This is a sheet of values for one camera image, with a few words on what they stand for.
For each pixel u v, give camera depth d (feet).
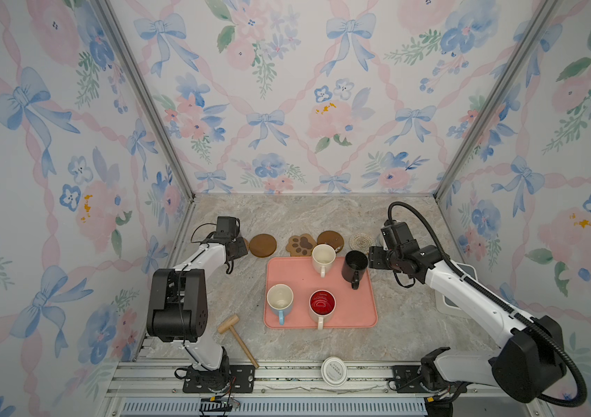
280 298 2.82
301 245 3.37
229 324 2.73
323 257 3.11
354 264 3.09
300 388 2.40
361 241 3.41
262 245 3.40
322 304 2.81
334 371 2.31
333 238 3.45
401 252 2.05
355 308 2.86
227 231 2.45
